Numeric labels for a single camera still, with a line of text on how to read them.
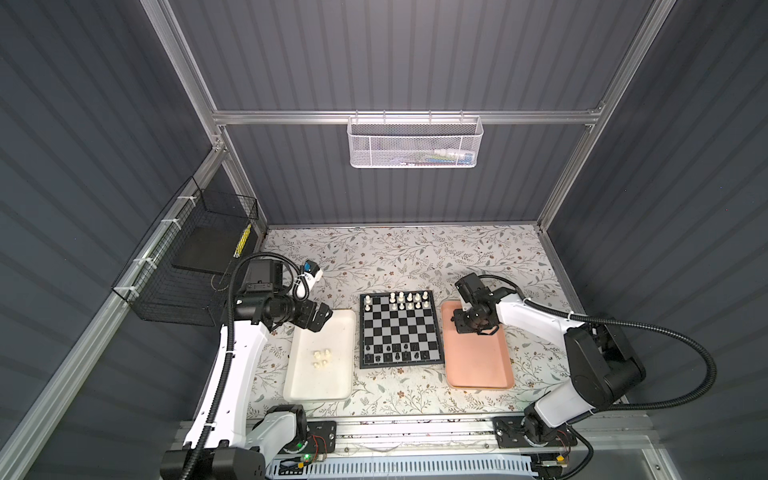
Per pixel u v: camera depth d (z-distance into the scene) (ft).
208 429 1.24
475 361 2.91
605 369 1.48
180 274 2.37
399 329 2.99
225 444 1.23
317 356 2.83
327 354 2.83
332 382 2.72
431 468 2.53
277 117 5.64
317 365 2.77
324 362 2.77
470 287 2.42
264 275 1.89
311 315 2.15
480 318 2.53
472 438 2.43
